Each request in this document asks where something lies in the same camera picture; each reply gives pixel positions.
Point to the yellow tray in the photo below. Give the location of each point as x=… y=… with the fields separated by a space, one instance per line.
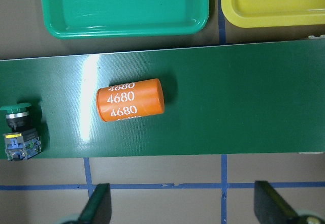
x=273 y=13

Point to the orange cylinder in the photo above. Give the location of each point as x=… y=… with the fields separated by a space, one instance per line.
x=130 y=100

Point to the green conveyor belt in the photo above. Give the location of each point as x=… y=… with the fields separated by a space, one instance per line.
x=251 y=98

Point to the green tray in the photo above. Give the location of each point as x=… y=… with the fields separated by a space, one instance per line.
x=77 y=19

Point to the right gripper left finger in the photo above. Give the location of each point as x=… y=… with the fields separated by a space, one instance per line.
x=99 y=207

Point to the green push button switch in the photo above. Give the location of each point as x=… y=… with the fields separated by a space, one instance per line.
x=23 y=142

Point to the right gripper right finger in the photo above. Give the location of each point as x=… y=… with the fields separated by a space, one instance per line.
x=271 y=207

